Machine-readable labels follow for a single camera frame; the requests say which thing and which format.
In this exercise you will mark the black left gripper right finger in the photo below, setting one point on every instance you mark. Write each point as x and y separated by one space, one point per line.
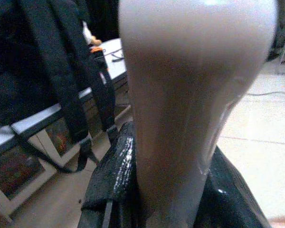
230 190

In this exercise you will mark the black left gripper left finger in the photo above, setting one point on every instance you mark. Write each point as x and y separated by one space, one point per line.
111 171

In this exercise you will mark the orange and black tool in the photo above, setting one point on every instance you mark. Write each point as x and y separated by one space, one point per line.
100 61

